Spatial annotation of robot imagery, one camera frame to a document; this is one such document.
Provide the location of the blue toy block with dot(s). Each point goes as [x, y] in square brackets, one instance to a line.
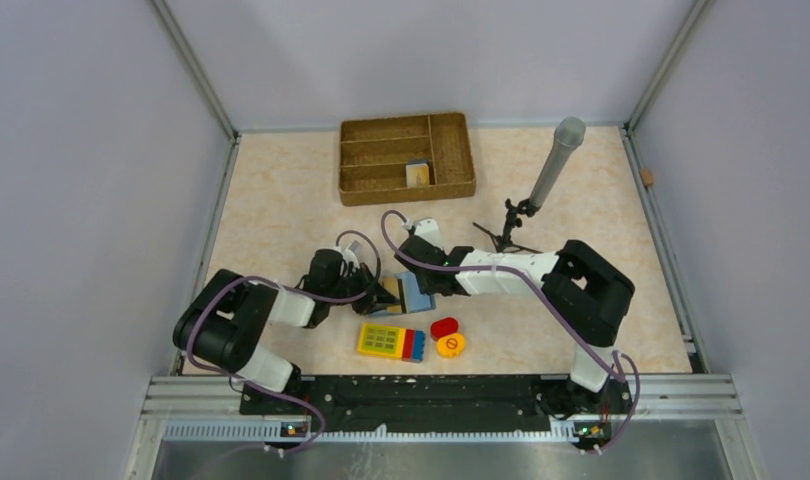
[418, 346]

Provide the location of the red rounded toy block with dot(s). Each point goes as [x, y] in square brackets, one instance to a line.
[443, 327]

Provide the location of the yellow round toy block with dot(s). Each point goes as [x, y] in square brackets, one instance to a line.
[452, 345]

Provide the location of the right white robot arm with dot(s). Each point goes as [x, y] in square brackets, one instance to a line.
[585, 293]

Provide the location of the blue leather card holder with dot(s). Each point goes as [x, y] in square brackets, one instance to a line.
[415, 300]

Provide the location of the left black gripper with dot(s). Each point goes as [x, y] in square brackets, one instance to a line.
[377, 300]

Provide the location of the small brown wall object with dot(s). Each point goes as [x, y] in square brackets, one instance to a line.
[647, 177]

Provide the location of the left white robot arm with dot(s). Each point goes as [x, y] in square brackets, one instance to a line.
[232, 315]

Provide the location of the gold credit card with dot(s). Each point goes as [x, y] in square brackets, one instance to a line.
[392, 285]

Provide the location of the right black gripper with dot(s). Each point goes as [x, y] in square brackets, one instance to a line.
[423, 287]

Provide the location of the yellow window toy block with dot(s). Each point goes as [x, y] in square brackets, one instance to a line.
[381, 341]

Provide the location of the white credit card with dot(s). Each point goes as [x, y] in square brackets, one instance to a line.
[418, 175]

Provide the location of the grey microphone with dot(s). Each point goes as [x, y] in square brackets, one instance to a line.
[567, 137]

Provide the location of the woven wicker tray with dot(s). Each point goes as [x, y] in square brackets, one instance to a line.
[373, 154]

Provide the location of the black tripod mic stand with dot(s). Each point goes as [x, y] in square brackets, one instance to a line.
[503, 242]

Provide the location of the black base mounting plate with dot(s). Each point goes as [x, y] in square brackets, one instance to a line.
[438, 403]

